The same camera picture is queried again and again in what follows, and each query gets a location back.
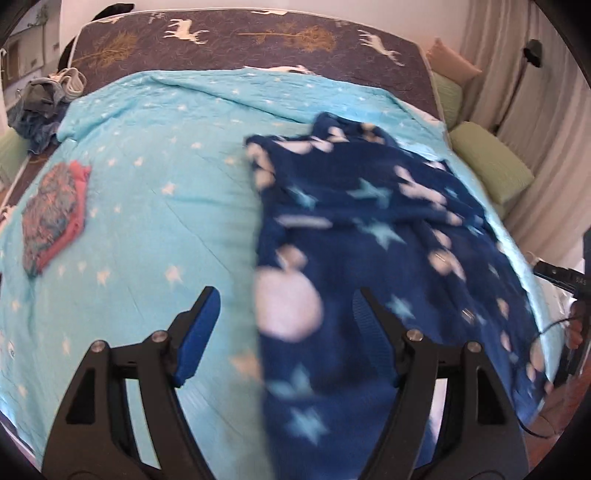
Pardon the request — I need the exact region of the deer print mattress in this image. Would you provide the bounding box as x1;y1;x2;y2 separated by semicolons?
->
0;8;448;430

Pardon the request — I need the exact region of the person's right hand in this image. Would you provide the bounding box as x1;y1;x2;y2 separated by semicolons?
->
568;300;586;352

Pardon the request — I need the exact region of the light blue star quilt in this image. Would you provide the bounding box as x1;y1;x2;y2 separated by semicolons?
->
0;68;573;467

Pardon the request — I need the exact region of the coral pink folded garment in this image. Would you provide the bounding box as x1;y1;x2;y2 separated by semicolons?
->
34;161;92;273

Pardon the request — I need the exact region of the pile of denim clothes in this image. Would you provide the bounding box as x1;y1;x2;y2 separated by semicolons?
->
8;78;70;155

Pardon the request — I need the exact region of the blue fleece pajama jacket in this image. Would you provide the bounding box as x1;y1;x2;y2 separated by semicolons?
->
244;112;552;480

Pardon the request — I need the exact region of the grey pleated curtain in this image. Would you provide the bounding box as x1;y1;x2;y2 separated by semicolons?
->
459;0;591;278

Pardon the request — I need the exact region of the black floor lamp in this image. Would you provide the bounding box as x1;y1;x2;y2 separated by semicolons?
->
495;39;544;137

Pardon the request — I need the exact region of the large green pillow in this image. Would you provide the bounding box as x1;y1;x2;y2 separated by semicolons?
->
449;122;535;204

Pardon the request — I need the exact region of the green floor cushion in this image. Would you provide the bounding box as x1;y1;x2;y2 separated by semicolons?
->
0;129;29;185

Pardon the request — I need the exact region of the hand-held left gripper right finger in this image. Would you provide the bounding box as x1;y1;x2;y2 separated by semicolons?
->
353;287;532;480

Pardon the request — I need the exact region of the pink pillow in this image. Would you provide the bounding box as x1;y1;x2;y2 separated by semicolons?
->
426;38;483;84

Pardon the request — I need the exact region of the small green pillow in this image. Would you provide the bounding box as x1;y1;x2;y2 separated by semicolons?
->
431;74;464;130

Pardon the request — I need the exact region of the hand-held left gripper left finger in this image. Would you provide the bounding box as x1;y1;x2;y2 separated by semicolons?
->
41;286;221;480

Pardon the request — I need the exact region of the floral patterned folded garment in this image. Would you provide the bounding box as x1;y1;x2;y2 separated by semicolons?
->
21;162;86;278

